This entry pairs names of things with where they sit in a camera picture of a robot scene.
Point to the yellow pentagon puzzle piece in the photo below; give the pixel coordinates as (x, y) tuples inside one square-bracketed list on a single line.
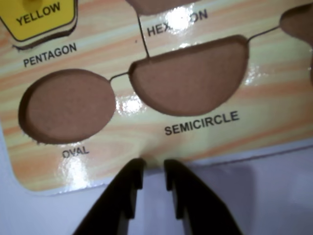
[(36, 22)]

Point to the wooden shape puzzle board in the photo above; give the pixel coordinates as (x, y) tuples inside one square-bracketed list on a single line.
[(195, 137)]

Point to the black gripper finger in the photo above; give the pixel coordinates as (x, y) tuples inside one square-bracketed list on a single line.
[(117, 195), (200, 203)]

